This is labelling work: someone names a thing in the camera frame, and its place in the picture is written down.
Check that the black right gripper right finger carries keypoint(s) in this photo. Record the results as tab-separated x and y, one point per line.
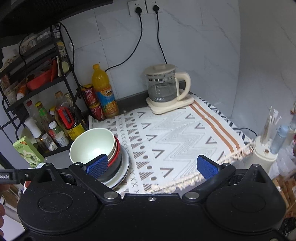
216	177

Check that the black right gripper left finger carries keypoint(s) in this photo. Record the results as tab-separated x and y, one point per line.
87	175

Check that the red and black bowl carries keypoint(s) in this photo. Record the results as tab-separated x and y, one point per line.
113	165

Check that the pale green bowl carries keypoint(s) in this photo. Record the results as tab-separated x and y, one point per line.
91	144

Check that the white plate Sweet print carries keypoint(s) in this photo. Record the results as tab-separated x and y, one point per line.
121	174

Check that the person's hand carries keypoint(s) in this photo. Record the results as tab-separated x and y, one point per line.
2	213

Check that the white utensil holder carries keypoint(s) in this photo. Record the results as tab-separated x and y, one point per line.
261	144

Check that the dark soy sauce bottle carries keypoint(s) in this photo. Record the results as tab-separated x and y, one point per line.
65	101

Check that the patterned white table cloth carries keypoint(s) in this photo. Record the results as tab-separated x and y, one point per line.
163	149

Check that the lower red soda can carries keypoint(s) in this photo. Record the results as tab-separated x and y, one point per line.
97	111

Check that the red soda can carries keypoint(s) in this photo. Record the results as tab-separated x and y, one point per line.
97	111
89	94

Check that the green carton box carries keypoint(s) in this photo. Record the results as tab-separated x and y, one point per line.
28	151

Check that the upper red soda can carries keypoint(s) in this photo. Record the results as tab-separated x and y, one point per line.
89	94

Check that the cream kettle base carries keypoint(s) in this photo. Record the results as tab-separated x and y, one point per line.
164	107

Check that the orange juice bottle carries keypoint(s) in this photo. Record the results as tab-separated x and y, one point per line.
104	92

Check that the red tray on rack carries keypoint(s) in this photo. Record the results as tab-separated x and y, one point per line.
42	76

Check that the black wire kitchen rack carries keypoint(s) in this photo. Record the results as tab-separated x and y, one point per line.
27	62

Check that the glass kettle cream handle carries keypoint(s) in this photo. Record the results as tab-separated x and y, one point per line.
165	84

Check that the white wall socket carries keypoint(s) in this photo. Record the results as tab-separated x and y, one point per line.
145	5

